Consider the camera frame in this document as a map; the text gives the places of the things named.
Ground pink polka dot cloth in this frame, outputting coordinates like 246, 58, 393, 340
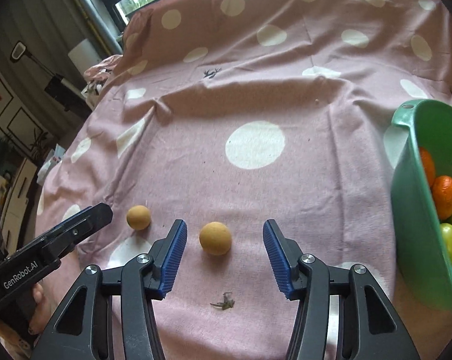
36, 0, 452, 359

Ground tan longan fruit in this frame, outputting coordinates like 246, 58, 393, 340
199, 222, 232, 256
126, 205, 152, 231

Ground right tan longan fruit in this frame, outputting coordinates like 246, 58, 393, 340
199, 222, 232, 256

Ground left tan longan fruit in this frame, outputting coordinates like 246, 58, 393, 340
126, 205, 152, 231

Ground orange tangerine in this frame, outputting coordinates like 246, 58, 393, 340
419, 147, 436, 188
431, 175, 452, 221

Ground dried green stem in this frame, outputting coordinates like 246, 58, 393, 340
210, 292, 235, 311

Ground green plastic bowl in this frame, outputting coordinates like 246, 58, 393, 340
391, 99, 452, 311

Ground black floor lamp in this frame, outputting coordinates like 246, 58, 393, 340
9, 41, 92, 119

